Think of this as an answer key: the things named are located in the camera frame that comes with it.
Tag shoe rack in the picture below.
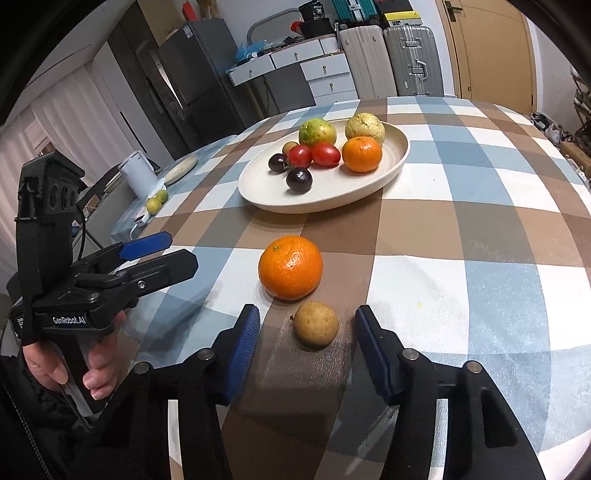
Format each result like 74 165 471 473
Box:
570 69 591 185

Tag wooden door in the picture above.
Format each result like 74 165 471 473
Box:
436 0 539 114

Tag yellow black box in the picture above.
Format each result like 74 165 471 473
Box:
381 11 423 27

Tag grey refrigerator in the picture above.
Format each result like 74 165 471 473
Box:
158 19 245 129

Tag bumpy yellow guava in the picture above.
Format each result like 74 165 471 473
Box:
345 113 386 145

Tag white kettle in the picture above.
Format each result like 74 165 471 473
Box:
119 150 155 197

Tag person's left hand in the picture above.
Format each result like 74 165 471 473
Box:
22 310 129 400

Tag white drawer cabinet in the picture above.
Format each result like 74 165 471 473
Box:
228 37 358 106

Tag silver suitcase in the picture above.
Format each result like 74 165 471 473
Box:
383 25 445 97

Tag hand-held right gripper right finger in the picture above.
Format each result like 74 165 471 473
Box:
354 305 548 480

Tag teal case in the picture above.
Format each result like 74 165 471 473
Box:
333 0 377 26

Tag pale curtain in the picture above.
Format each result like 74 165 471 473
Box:
0 74 139 278

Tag grey white shoes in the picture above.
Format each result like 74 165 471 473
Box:
531 112 561 144

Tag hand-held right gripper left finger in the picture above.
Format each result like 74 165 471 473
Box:
69 303 262 480

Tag small cream plate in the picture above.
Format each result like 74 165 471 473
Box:
164 154 199 185

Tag red tomato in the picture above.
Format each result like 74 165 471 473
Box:
288 144 313 168
311 141 342 166

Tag cream oval plate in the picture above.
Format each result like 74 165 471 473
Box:
238 121 411 214

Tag person's left forearm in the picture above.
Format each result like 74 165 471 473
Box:
0 355 93 480

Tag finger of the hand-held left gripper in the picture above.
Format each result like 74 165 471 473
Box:
76 249 199 296
85 232 174 271

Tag green yellow citrus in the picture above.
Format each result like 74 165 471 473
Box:
298 118 337 147

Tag checked tablecloth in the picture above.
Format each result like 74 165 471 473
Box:
108 96 591 480

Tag white suitcase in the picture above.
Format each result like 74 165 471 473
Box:
338 25 396 99

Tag orange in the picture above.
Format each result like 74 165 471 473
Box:
342 136 383 174
258 235 323 302

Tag blue plastic bag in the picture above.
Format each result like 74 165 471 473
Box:
235 41 266 63

